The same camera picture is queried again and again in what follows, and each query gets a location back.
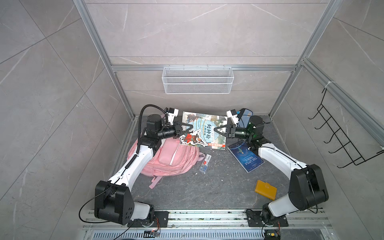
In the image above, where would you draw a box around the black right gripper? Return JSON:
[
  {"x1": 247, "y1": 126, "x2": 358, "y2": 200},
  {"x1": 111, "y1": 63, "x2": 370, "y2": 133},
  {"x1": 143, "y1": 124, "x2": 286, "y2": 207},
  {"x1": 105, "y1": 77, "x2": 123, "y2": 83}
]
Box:
[{"x1": 214, "y1": 125, "x2": 254, "y2": 141}]

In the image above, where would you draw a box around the illustrated Chinese comic book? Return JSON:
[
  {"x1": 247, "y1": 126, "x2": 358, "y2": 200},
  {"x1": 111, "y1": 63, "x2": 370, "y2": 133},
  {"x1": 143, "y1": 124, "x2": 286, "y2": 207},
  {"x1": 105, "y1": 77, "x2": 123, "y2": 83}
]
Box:
[{"x1": 180, "y1": 112, "x2": 228, "y2": 150}]

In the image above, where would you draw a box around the pink student backpack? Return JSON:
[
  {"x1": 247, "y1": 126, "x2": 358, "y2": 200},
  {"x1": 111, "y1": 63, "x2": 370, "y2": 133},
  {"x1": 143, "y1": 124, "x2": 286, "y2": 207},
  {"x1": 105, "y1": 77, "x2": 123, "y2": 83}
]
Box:
[{"x1": 126, "y1": 112, "x2": 206, "y2": 190}]

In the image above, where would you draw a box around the blue Little Prince book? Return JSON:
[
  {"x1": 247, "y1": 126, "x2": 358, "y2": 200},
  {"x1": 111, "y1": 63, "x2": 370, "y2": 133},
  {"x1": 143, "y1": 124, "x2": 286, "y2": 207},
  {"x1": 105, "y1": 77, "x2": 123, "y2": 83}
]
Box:
[{"x1": 229, "y1": 141, "x2": 264, "y2": 173}]

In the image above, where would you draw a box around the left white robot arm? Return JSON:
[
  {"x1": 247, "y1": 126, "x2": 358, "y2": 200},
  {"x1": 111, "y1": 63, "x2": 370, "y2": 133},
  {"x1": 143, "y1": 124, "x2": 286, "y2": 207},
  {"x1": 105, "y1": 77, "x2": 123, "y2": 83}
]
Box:
[{"x1": 94, "y1": 114, "x2": 193, "y2": 226}]

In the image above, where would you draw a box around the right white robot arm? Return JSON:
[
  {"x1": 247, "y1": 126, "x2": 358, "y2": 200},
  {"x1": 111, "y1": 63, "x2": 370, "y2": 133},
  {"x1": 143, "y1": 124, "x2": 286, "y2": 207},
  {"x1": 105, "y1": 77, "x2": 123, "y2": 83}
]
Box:
[{"x1": 214, "y1": 116, "x2": 329, "y2": 226}]

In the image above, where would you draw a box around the blue pencil case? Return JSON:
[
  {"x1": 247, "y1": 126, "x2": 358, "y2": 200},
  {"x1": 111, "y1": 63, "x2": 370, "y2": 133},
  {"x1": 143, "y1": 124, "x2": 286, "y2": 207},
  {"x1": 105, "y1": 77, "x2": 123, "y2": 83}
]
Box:
[{"x1": 237, "y1": 108, "x2": 253, "y2": 128}]

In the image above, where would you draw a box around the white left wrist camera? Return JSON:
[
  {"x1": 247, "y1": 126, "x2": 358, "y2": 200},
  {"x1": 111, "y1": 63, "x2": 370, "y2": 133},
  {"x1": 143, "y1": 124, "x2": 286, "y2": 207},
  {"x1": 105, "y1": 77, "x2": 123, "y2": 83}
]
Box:
[{"x1": 166, "y1": 108, "x2": 179, "y2": 125}]

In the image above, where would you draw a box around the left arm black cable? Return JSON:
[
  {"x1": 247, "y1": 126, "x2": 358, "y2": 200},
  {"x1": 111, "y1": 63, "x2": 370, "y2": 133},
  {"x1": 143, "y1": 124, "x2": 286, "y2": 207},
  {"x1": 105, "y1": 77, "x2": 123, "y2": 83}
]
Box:
[{"x1": 78, "y1": 104, "x2": 167, "y2": 240}]

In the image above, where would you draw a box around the white wire mesh basket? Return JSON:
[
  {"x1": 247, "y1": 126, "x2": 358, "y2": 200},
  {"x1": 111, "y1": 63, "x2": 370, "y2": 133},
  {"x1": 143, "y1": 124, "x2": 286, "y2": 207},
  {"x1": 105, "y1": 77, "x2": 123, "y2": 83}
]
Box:
[{"x1": 162, "y1": 67, "x2": 234, "y2": 95}]

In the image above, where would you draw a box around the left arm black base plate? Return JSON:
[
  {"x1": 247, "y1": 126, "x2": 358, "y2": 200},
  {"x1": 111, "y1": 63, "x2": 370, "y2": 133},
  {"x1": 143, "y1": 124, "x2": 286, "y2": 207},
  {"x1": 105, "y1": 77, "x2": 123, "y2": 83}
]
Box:
[{"x1": 127, "y1": 211, "x2": 169, "y2": 229}]

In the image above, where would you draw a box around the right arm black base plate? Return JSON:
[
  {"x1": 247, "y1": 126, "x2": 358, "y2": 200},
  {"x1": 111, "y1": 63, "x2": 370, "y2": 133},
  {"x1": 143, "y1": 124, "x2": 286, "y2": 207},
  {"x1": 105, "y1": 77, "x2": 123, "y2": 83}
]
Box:
[{"x1": 245, "y1": 209, "x2": 289, "y2": 227}]

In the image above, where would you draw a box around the black wire hook rack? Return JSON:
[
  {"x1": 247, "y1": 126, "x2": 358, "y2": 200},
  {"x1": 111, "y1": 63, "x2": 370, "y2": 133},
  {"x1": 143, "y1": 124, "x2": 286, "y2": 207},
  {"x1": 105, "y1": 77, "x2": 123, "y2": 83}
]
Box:
[{"x1": 308, "y1": 88, "x2": 384, "y2": 169}]

